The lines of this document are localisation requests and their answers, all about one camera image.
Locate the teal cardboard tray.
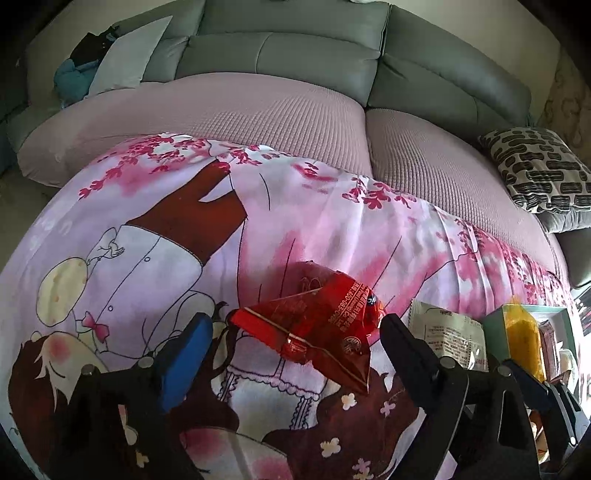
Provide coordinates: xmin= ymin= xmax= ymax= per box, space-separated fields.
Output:
xmin=482 ymin=302 xmax=585 ymax=384

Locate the grey sofa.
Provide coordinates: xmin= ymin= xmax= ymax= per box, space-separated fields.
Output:
xmin=0 ymin=0 xmax=591 ymax=289

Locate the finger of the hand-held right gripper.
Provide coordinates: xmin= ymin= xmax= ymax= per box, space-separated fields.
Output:
xmin=508 ymin=360 xmax=583 ymax=455

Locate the red snack packet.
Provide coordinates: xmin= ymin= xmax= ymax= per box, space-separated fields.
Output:
xmin=229 ymin=261 xmax=387 ymax=395

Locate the pink printed blanket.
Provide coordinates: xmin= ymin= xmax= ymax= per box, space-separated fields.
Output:
xmin=0 ymin=133 xmax=578 ymax=480

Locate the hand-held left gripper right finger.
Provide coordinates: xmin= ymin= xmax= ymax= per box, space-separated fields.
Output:
xmin=379 ymin=314 xmax=541 ymax=480

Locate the orange bread packet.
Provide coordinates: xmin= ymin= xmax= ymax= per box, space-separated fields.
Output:
xmin=504 ymin=296 xmax=546 ymax=381

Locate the pink waffle seat cover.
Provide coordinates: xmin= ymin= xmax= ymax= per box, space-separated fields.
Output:
xmin=17 ymin=73 xmax=374 ymax=188
xmin=365 ymin=108 xmax=568 ymax=282

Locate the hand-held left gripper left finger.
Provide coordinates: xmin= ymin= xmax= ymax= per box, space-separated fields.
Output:
xmin=55 ymin=312 xmax=214 ymax=480

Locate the dark grey pillow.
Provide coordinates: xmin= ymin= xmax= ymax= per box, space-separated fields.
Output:
xmin=536 ymin=203 xmax=591 ymax=234

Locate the black white patterned pillow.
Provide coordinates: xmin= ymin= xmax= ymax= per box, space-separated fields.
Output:
xmin=478 ymin=127 xmax=591 ymax=214

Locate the beige snack packet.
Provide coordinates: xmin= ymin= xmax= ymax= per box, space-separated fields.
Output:
xmin=409 ymin=300 xmax=489 ymax=372

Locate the beige patterned curtain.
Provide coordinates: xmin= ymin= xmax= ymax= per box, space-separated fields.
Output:
xmin=538 ymin=46 xmax=591 ymax=153

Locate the pale yellow pastry packet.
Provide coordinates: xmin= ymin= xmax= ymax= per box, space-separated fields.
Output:
xmin=558 ymin=348 xmax=577 ymax=379

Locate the light grey pillow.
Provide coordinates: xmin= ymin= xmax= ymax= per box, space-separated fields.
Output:
xmin=88 ymin=15 xmax=174 ymax=97

